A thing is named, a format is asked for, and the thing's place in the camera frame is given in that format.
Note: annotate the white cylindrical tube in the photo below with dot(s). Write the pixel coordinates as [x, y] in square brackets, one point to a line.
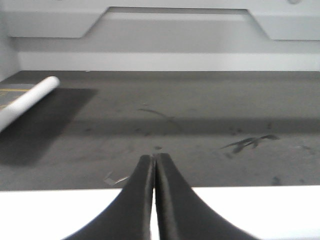
[17, 98]

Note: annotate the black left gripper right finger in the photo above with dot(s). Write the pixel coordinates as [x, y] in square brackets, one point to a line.
[182, 214]

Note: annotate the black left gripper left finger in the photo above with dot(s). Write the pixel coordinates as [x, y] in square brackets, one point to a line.
[128, 216]

